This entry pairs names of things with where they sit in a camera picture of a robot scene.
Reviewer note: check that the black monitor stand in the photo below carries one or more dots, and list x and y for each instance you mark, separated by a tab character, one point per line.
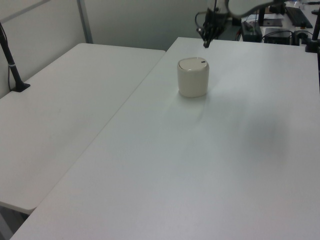
261	15

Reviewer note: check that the grey partition rail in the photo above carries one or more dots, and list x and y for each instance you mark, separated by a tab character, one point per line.
25	9

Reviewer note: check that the black electronics box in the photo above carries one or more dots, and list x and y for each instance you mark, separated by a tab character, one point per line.
251	35

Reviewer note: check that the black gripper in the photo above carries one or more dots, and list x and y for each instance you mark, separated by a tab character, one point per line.
215	20

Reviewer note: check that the black keyboard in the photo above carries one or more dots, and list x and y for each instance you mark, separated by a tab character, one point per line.
298	17

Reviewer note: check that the grey metal partition post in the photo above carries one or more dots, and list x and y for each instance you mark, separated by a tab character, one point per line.
85	22

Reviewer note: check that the black camera stand pole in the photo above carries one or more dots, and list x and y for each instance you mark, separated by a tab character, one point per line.
315	30

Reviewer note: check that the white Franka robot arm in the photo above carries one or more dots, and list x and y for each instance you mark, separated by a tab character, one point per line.
240	7

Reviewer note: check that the black pole with base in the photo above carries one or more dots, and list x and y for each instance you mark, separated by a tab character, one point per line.
11	67

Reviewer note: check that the black flat device box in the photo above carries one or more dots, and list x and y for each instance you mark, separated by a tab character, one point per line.
277	37

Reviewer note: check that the beige trash bin with lid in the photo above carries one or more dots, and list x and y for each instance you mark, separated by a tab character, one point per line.
192	80

